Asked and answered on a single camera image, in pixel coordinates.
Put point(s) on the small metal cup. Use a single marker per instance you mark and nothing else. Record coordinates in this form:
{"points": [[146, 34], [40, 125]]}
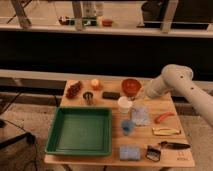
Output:
{"points": [[88, 97]]}

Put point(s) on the yellow banana peel toy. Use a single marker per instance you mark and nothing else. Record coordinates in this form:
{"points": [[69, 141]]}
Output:
{"points": [[165, 131]]}

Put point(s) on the wooden table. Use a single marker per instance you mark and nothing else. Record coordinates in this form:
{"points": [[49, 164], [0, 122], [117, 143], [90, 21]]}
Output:
{"points": [[142, 137]]}

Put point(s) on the bunch of red grapes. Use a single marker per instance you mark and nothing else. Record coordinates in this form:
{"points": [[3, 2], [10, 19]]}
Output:
{"points": [[73, 90]]}

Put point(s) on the small red bowl on shelf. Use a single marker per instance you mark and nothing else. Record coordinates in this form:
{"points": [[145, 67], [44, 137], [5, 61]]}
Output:
{"points": [[107, 22]]}

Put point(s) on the green plastic tray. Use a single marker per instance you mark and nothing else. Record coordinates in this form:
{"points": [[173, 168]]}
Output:
{"points": [[80, 131]]}

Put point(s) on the black handled knife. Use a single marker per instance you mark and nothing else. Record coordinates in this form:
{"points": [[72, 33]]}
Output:
{"points": [[174, 145]]}

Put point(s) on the black peeler tool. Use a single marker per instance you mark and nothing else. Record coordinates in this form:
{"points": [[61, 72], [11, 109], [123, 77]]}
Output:
{"points": [[153, 154]]}

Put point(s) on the black rectangular block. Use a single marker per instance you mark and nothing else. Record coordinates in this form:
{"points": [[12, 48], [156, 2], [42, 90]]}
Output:
{"points": [[111, 95]]}

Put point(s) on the white paper cup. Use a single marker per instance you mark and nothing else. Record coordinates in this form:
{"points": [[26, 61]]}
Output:
{"points": [[124, 105]]}

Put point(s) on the orange carrot toy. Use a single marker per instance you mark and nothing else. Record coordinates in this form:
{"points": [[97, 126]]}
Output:
{"points": [[163, 116]]}

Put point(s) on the small blue cup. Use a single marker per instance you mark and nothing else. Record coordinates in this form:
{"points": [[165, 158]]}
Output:
{"points": [[127, 127]]}

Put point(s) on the blue sponge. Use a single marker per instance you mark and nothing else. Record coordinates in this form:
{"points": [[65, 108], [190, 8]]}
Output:
{"points": [[127, 152]]}

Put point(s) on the orange fruit toy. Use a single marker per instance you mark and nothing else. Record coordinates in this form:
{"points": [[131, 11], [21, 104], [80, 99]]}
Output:
{"points": [[95, 84]]}

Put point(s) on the orange bowl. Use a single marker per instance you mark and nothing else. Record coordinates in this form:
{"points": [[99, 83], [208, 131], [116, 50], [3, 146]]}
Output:
{"points": [[130, 87]]}

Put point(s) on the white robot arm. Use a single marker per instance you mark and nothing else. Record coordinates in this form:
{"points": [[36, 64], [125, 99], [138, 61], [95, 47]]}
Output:
{"points": [[179, 78]]}

